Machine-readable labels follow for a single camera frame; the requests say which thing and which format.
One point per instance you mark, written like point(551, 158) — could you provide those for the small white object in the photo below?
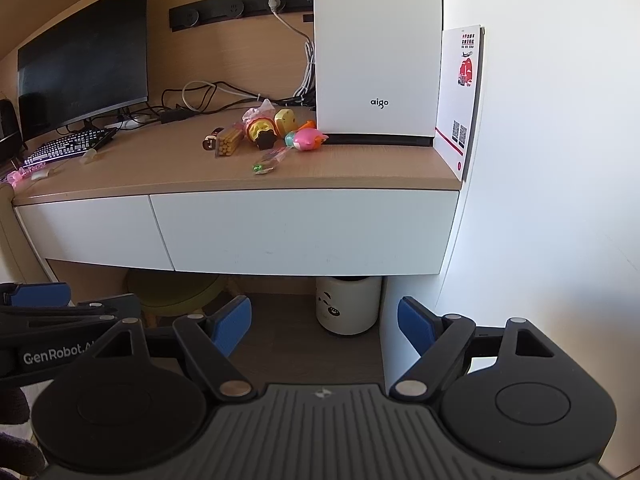
point(40, 175)

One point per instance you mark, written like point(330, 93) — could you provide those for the orange translucent toy piece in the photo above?
point(306, 125)

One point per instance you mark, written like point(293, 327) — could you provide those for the black power adapter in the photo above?
point(174, 115)

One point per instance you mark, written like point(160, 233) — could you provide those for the wide white desk drawer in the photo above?
point(300, 230)

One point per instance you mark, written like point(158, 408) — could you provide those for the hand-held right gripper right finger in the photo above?
point(417, 325)

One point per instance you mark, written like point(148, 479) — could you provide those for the yellow round toy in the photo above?
point(286, 121)

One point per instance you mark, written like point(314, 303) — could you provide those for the clear packet with green candy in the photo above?
point(265, 162)

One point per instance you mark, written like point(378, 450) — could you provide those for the green stool with wooden legs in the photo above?
point(170, 290)

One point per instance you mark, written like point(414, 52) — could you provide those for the person's left hand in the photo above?
point(12, 407)

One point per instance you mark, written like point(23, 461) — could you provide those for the pink yellow toy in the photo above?
point(260, 130)

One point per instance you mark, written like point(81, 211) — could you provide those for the white trash bin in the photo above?
point(347, 305)

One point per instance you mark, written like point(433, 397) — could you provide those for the pink green plastic toy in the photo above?
point(305, 140)

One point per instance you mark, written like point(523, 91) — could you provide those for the pink translucent object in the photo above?
point(20, 177)

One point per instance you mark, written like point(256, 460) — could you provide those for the white computer case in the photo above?
point(375, 45)

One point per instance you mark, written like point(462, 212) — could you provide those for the black wall power strip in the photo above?
point(220, 12)

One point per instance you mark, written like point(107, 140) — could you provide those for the pack of yellow sticks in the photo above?
point(230, 141)

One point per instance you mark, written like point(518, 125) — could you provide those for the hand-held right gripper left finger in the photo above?
point(231, 327)

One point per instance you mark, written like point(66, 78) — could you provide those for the black speaker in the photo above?
point(10, 130)

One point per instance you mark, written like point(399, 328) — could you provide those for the black keyboard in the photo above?
point(65, 147)

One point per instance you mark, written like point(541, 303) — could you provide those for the black computer monitor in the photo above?
point(80, 55)

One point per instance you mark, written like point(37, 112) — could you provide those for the white printed poster board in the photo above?
point(457, 100)

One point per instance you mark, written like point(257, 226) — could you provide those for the narrow white desk drawer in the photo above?
point(90, 232)

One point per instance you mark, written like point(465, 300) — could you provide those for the small translucent plastic piece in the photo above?
point(89, 156)

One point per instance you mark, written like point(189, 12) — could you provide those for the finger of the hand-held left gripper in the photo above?
point(115, 307)
point(40, 295)

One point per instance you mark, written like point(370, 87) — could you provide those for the small white adapter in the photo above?
point(135, 120)

